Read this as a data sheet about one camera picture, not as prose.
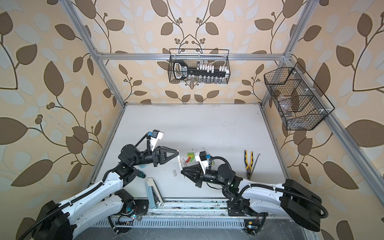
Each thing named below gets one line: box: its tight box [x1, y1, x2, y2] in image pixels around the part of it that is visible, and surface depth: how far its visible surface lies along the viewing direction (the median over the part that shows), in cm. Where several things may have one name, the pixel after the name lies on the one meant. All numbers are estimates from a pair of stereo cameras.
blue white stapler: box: [145, 178, 165, 209], surface depth 78 cm
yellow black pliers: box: [244, 150, 254, 180], surface depth 90 cm
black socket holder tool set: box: [173, 60, 230, 82], surface depth 85 cm
